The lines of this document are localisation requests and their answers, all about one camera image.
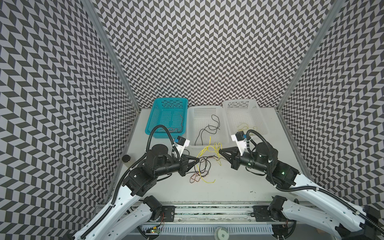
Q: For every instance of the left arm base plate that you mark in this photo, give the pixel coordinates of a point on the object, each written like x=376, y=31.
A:
x=167, y=213

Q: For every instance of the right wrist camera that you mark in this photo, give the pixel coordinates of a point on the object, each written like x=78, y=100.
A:
x=240, y=139

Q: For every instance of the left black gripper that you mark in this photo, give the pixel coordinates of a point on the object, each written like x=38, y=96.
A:
x=185, y=166

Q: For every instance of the white plastic basket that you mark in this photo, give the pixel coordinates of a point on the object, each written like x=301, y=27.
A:
x=207, y=124
x=244, y=114

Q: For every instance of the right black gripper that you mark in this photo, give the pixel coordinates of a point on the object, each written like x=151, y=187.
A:
x=236, y=159

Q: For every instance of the right white plastic basket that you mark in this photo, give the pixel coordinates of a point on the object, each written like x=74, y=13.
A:
x=244, y=114

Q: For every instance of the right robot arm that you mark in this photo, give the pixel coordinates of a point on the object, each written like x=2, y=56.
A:
x=333, y=215

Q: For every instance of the teal plastic basket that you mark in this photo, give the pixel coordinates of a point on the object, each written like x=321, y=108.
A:
x=171, y=113

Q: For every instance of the round white knob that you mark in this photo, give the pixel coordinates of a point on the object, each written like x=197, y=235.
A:
x=221, y=233

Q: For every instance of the aluminium front rail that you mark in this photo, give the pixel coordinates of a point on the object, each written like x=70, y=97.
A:
x=195, y=213

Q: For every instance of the black cap jar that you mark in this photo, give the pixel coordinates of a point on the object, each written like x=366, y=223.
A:
x=126, y=158

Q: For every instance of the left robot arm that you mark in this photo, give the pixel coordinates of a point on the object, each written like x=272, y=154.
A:
x=159, y=161

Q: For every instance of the middle white plastic basket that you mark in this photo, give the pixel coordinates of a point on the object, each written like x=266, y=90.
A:
x=207, y=124

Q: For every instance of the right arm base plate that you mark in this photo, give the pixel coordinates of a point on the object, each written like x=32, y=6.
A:
x=262, y=214

